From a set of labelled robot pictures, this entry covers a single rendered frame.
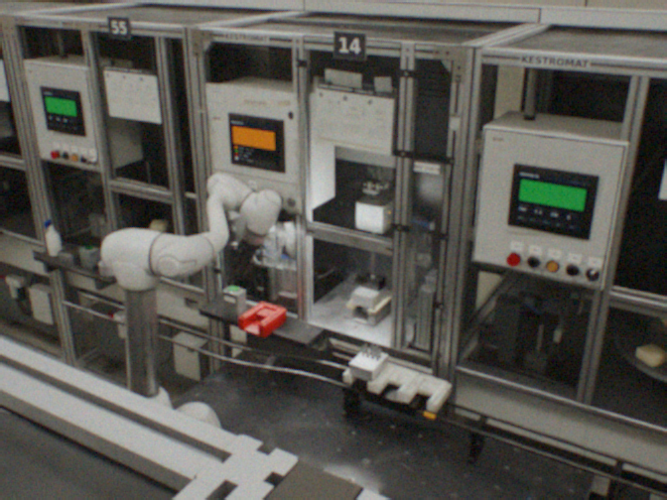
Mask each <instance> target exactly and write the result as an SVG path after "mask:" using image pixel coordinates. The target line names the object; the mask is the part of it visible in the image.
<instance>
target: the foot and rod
mask: <svg viewBox="0 0 667 500"><path fill-rule="evenodd" d="M375 259H376V252H374V251H371V262H370V273H368V272H367V273H366V274H364V275H363V276H362V277H361V278H360V287H361V288H364V289H367V290H371V291H375V292H379V291H380V290H381V289H383V288H384V287H386V277H384V276H380V275H376V274H375Z"/></svg>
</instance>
